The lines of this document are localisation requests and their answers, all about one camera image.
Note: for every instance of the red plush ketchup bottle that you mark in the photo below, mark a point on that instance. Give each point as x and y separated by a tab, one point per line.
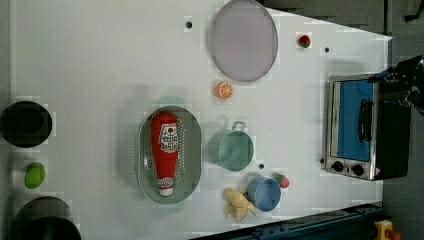
165	148

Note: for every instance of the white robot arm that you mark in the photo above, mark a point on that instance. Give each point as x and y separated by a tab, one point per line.
402	84

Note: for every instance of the orange slice toy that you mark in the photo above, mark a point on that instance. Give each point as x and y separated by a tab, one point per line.
224	90

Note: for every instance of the yellow banana toy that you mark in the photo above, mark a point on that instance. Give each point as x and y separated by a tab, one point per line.
238	204

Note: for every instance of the grey round plate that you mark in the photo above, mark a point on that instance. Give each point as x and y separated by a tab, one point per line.
244	40

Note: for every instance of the blue cup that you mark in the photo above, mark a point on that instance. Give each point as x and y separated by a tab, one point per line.
264	193

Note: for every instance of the red strawberry toy near cup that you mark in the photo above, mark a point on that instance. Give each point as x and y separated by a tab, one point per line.
282	180

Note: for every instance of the red strawberry toy far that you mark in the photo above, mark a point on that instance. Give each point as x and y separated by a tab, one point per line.
304	41

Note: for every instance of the silver toaster oven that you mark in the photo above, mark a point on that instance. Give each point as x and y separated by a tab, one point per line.
367	138

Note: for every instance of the green avocado toy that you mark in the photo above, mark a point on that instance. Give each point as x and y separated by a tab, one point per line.
35	175

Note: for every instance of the black cup upper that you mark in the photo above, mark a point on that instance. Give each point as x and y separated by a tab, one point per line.
26	124

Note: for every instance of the black cup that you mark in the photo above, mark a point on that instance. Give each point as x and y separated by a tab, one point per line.
45	218
26	124

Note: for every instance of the black cup lower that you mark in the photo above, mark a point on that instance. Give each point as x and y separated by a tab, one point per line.
45	218

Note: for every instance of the yellow red emergency button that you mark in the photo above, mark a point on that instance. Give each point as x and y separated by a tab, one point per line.
385	231

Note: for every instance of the green pot with handle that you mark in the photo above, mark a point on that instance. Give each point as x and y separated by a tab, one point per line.
232	148

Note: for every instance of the blue metal frame rail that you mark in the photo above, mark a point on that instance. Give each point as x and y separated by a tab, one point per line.
353	223

